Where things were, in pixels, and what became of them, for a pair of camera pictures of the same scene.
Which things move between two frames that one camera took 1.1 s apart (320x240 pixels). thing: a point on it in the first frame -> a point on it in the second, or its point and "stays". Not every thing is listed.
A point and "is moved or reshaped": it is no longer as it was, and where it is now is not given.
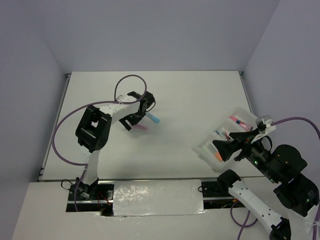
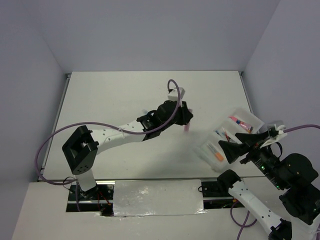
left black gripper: (132, 122) -> (185, 115)
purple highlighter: (141, 126) is moved or reshaped
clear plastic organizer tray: (240, 120) stays
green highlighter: (205, 150) stays
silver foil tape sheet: (158, 197) stays
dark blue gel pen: (218, 133) stays
